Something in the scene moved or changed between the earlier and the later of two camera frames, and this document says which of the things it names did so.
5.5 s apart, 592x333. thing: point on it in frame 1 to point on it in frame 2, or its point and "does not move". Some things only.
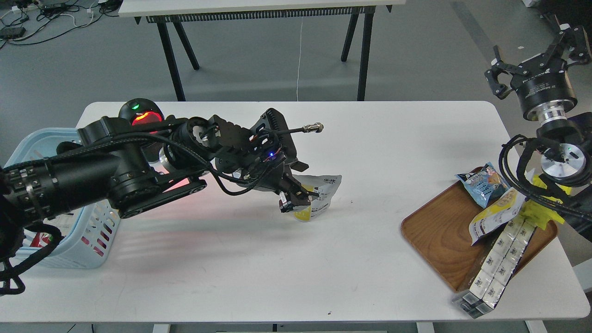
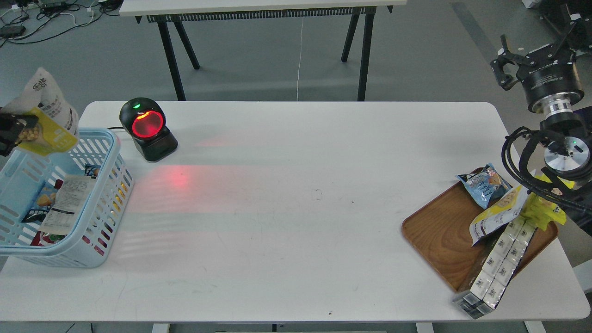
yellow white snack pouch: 324,185 to 57,126
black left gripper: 261,158 to 11,127
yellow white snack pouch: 499,212 does not move
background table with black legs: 169,15 does not move
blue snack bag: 485,185 does not move
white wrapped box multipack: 497,269 does not move
